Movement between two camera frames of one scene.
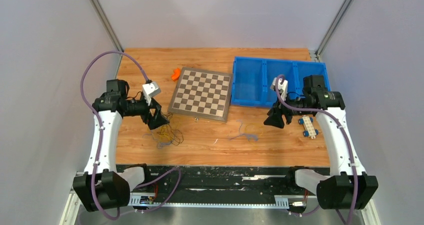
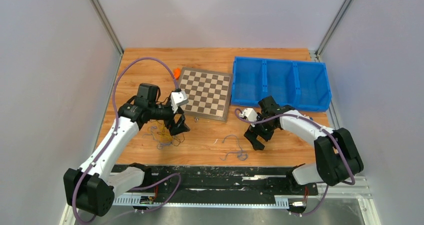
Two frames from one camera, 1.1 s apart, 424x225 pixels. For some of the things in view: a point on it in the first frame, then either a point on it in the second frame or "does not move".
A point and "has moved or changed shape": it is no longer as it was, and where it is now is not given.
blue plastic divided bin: (252, 78) does not move
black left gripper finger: (159, 120) to (180, 126)
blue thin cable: (250, 136) has moved or changed shape
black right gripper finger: (275, 118) to (252, 136)
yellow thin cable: (165, 131) does not move
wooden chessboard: (202, 93) does not move
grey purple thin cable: (160, 143) does not move
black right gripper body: (288, 114) to (264, 130)
